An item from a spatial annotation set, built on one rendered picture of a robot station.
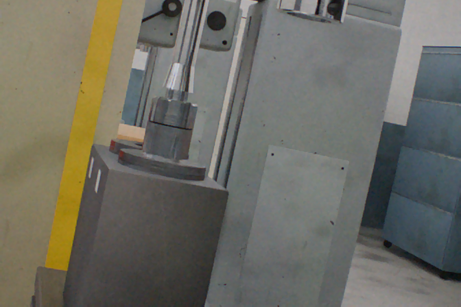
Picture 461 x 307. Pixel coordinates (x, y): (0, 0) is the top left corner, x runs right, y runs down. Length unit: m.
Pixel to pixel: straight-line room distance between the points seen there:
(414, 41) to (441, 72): 1.96
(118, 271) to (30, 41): 1.49
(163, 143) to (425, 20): 9.72
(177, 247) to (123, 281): 0.06
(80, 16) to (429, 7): 8.47
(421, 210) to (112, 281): 7.60
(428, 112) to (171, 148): 7.80
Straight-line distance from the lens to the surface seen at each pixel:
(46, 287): 1.14
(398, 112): 10.48
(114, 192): 0.87
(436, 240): 8.07
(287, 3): 0.63
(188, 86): 0.92
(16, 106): 2.34
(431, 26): 10.61
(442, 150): 8.26
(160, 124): 0.91
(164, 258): 0.89
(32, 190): 2.36
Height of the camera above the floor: 1.22
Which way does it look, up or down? 3 degrees down
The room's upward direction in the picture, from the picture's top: 12 degrees clockwise
